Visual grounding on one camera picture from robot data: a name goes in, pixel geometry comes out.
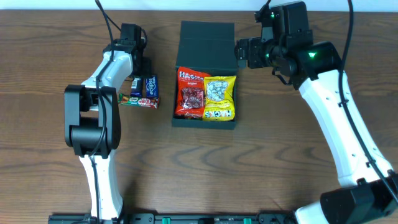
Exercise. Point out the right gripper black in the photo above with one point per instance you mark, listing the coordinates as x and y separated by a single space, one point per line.
241 53

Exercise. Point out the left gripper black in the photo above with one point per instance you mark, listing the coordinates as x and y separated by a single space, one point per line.
145 66

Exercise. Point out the dark blue candy bar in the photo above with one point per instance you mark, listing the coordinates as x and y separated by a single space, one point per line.
136 87

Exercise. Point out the blue Eclipse mint tin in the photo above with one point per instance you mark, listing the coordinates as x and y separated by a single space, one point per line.
152 87

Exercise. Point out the green red KitKat bar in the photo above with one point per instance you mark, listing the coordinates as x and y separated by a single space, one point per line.
138 101

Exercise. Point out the dark green lidded box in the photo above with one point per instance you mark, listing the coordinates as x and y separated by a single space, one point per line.
205 47

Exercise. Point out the red snack bag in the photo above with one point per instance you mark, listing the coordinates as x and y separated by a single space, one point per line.
190 101

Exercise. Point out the yellow snack bag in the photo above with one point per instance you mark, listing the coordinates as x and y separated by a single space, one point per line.
219 103

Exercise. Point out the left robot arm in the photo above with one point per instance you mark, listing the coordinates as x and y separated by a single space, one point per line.
92 121

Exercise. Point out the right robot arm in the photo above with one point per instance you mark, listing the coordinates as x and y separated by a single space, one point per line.
368 182

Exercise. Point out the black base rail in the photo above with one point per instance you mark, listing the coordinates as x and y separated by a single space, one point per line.
154 218

